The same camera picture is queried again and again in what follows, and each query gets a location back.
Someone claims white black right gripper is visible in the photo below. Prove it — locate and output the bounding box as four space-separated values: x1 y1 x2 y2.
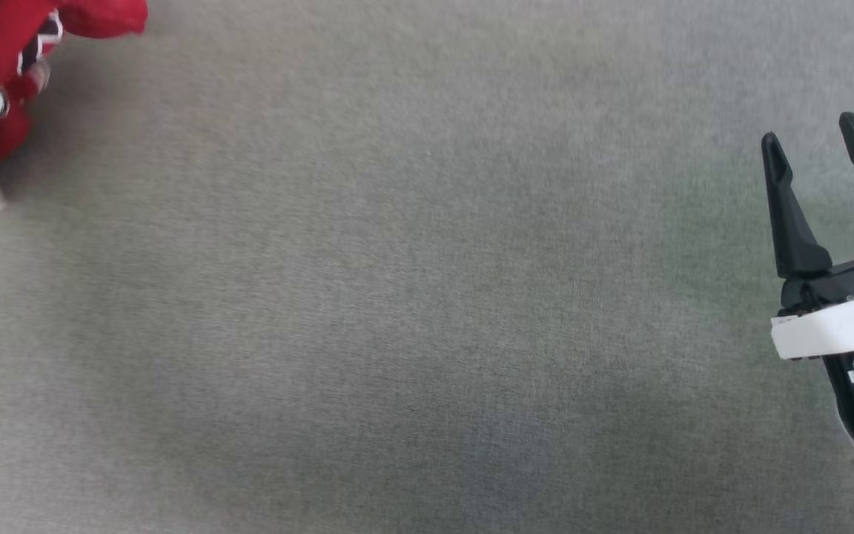
761 111 854 361

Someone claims red Bulls basketball jersey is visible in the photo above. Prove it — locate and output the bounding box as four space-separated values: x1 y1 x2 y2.
0 0 148 161

